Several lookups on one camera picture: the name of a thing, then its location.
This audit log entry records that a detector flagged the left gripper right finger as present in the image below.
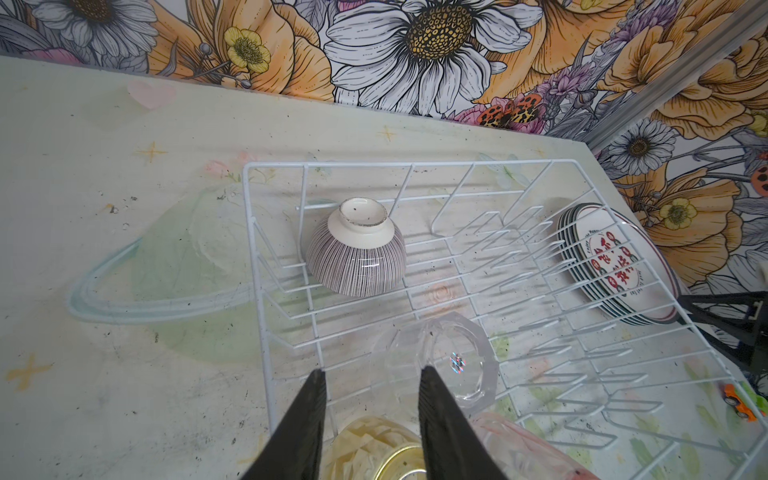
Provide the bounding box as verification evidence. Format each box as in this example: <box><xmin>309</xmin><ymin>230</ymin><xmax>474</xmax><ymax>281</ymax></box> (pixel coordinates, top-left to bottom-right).
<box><xmin>418</xmin><ymin>366</ymin><xmax>506</xmax><ymax>480</ymax></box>

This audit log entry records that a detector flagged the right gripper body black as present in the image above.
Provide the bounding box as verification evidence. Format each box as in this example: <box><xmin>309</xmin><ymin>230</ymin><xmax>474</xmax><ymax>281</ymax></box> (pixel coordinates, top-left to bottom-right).
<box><xmin>678</xmin><ymin>291</ymin><xmax>767</xmax><ymax>376</ymax></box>

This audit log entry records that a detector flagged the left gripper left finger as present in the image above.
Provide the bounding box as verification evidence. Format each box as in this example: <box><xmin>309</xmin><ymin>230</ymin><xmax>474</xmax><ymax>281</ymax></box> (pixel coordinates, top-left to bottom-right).
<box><xmin>241</xmin><ymin>369</ymin><xmax>327</xmax><ymax>480</ymax></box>

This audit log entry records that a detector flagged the yellow glass cup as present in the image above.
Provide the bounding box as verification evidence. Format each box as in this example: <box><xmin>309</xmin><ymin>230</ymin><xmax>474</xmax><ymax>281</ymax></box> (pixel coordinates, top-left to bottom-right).
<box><xmin>320</xmin><ymin>416</ymin><xmax>427</xmax><ymax>480</ymax></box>

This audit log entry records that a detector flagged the small orange green toy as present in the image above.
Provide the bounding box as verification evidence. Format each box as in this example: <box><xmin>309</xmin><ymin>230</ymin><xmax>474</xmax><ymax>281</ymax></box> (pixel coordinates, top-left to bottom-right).
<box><xmin>723</xmin><ymin>381</ymin><xmax>767</xmax><ymax>422</ymax></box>

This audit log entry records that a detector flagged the clear glass cup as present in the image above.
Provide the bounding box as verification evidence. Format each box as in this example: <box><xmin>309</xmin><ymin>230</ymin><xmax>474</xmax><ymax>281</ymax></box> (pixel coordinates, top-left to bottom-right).
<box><xmin>370</xmin><ymin>312</ymin><xmax>499</xmax><ymax>422</ymax></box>

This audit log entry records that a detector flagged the striped grey bowl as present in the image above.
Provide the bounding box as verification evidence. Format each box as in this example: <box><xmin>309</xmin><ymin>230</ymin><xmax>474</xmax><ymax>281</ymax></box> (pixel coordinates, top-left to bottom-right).
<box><xmin>304</xmin><ymin>197</ymin><xmax>407</xmax><ymax>298</ymax></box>

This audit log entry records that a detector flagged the white wire dish rack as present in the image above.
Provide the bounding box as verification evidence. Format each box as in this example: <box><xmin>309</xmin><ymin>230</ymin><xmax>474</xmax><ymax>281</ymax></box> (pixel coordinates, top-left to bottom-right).
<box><xmin>241</xmin><ymin>160</ymin><xmax>767</xmax><ymax>479</ymax></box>

